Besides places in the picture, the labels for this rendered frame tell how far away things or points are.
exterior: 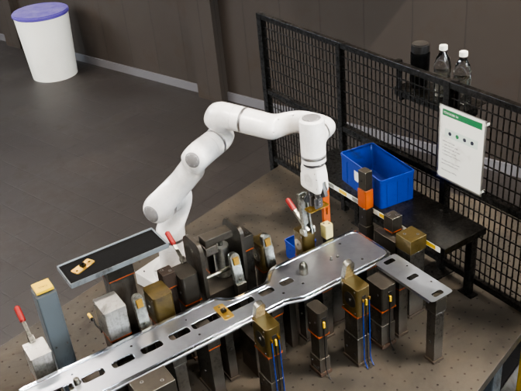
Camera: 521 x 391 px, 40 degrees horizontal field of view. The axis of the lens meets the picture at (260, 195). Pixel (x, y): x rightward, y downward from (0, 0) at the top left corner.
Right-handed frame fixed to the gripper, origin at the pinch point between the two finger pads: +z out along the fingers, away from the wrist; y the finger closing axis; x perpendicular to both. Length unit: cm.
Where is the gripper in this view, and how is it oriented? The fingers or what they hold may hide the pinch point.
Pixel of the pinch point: (315, 201)
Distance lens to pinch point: 250.0
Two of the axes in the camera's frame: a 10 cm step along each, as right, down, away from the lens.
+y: 5.6, 3.8, -7.4
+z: 0.9, 8.6, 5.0
